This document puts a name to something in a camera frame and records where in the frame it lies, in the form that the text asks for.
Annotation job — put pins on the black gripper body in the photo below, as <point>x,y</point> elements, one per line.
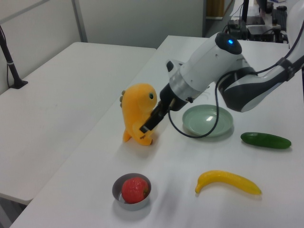
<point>169,95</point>

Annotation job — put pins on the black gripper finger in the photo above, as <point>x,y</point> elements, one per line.
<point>152,122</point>
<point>157,109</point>

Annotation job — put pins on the red tomato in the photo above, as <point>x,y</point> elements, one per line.
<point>134,190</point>

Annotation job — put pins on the small gray bowl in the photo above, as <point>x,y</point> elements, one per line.
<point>133,207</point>

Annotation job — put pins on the orange dinosaur plush toy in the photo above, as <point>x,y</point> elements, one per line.
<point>133,104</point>

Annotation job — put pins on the pale green plate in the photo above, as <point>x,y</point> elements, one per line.
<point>202,123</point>

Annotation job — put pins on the yellow banana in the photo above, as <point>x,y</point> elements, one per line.
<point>230,179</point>

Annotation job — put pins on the brown wooden panel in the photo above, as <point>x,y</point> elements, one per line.
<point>215,8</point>

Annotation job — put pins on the dark green cucumber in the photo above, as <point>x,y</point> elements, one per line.
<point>266,140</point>

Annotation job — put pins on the black desk electronics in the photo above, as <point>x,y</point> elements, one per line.
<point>257,29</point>

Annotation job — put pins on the black upright pole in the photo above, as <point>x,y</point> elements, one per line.
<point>245,10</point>

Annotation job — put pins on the black slanted camera stand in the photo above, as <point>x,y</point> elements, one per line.
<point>10,64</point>

